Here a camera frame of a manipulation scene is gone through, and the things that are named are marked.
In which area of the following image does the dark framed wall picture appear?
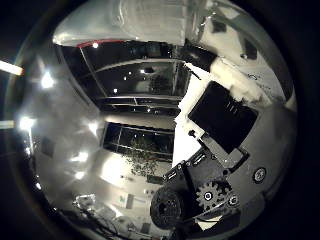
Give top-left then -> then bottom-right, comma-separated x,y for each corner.
145,174 -> 165,185

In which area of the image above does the leafy wall plant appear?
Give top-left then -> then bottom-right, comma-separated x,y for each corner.
125,135 -> 169,178

